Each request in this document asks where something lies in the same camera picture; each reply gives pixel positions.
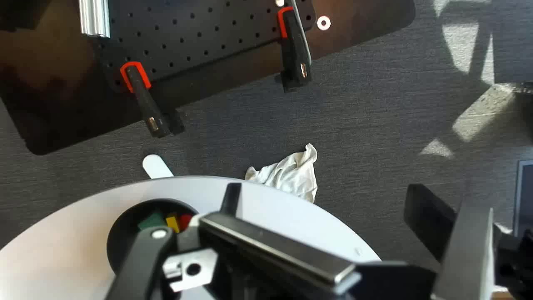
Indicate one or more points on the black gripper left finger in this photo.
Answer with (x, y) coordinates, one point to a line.
(138, 267)

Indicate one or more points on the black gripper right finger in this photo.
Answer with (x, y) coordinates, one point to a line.
(466, 256)

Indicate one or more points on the green toy piece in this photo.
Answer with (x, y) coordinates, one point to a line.
(150, 222)

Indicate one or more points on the yellow toy piece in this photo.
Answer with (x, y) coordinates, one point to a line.
(173, 224)

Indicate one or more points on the red toy piece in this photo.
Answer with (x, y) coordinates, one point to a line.
(185, 221)

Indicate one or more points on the round white table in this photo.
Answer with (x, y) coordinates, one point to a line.
(55, 251)

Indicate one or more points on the white rounded flat tab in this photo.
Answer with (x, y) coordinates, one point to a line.
(156, 167)

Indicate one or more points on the white crumpled cloth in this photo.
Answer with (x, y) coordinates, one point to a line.
(288, 176)

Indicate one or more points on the dark glossy table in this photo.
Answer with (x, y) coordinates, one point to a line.
(43, 84)

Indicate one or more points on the black perforated board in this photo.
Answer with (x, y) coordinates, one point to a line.
(193, 39)

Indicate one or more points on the aluminium extrusion bar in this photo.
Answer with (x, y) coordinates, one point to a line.
(93, 17)

